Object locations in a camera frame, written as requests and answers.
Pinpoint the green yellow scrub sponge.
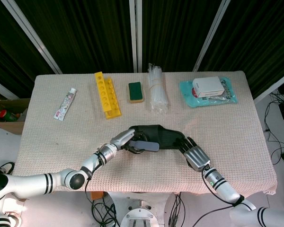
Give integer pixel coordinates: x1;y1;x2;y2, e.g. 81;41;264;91
126;81;145;104

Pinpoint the orange block under table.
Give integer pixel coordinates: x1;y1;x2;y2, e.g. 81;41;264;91
90;191;105;201

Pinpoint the beige waffle tablecloth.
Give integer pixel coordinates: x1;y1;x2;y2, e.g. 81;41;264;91
13;70;278;196

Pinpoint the dark green curtain panel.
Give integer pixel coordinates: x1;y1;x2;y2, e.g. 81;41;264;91
14;0;135;74
0;0;57;99
142;0;220;73
197;0;284;99

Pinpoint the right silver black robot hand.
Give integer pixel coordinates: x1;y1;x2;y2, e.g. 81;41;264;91
174;136;211;172

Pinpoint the black floor cable tangle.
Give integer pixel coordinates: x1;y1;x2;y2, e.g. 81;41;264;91
85;191;121;227

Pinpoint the teal wet wipes pack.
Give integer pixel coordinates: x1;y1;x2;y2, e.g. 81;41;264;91
179;77;239;108

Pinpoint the black slipper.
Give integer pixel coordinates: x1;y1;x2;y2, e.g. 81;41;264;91
128;124;189;150

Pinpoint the yellow plastic tube rack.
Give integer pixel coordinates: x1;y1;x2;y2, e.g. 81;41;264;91
94;71;122;120

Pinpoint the white grey robot base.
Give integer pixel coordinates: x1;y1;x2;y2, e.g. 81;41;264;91
120;198;168;227

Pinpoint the black cable cluster by wall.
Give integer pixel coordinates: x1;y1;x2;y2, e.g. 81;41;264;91
263;91;284;171

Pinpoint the black white sneaker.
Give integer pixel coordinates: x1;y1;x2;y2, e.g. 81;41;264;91
0;162;16;175

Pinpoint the black hanging cable bunch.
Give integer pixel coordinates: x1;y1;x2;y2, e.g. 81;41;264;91
168;192;186;227

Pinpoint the bundle of clear straws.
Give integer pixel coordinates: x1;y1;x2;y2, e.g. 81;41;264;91
146;62;169;114

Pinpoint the white toothpaste tube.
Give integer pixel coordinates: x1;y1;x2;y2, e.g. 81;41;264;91
53;87;77;122

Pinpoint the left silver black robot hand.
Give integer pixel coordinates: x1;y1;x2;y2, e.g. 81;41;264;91
110;128;145;154

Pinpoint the white metal frame post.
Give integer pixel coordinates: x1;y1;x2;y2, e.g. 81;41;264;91
0;77;19;100
253;70;284;105
193;0;230;72
1;0;63;75
129;0;143;73

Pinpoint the red lidded green bottle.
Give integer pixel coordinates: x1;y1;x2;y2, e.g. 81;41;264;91
0;109;21;122

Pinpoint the white cardboard carton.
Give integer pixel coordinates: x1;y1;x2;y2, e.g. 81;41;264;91
192;76;226;98

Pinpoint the brown cardboard box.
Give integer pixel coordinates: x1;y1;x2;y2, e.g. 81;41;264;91
0;98;31;135

